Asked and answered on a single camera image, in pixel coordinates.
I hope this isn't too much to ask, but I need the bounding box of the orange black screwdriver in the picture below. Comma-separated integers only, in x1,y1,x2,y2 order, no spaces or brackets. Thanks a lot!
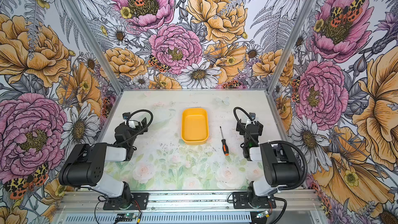
220,127,229,156

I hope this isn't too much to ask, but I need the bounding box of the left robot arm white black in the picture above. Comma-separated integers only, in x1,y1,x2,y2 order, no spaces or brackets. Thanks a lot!
59,110,153,212

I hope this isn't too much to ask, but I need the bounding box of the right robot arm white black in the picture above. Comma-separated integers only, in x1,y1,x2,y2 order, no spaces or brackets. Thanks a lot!
232,120,303,209

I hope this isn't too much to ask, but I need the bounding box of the yellow plastic bin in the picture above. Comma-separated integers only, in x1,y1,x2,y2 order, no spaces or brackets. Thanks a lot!
181,108,209,145

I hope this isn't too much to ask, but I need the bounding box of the left green circuit board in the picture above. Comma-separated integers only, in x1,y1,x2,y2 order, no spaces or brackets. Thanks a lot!
115,213,139,223

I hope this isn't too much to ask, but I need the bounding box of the green circuit board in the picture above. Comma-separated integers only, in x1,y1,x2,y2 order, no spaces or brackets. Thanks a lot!
115,213,139,223
256,210,269,219

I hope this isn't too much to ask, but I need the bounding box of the right green circuit board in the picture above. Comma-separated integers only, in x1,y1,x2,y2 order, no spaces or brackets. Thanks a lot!
256,210,269,219

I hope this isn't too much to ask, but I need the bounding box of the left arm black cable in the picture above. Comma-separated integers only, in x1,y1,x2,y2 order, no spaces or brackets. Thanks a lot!
119,109,154,147

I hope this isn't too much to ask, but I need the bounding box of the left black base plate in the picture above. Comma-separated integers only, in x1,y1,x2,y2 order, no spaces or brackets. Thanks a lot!
103,193,149,211

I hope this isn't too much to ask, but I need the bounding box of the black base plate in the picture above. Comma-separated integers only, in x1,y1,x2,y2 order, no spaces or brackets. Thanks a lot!
232,192,276,209
103,193,149,211

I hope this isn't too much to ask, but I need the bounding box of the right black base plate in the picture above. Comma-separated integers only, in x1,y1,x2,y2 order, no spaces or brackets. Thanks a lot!
232,192,276,209

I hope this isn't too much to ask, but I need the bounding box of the aluminium front rail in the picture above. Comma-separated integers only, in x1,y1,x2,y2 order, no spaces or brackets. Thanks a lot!
56,189,322,214

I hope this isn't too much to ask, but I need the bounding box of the white ventilated cable duct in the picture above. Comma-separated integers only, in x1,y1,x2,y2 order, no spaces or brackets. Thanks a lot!
59,212,252,224

